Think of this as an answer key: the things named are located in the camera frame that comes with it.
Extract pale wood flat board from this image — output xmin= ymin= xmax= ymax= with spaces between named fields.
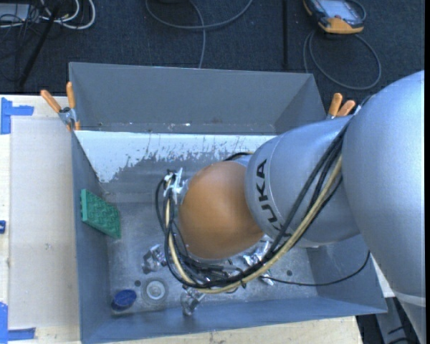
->
xmin=8 ymin=115 xmax=82 ymax=331

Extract clear jar with blue lid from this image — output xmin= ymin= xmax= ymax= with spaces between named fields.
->
xmin=110 ymin=288 xmax=138 ymax=315

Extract green flat block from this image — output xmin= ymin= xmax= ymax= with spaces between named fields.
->
xmin=80 ymin=188 xmax=123 ymax=240

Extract grey metal bin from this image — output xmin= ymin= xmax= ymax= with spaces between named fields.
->
xmin=67 ymin=62 xmax=388 ymax=344

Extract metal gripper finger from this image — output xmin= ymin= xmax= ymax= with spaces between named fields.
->
xmin=180 ymin=285 xmax=206 ymax=317
xmin=141 ymin=244 xmax=168 ymax=276

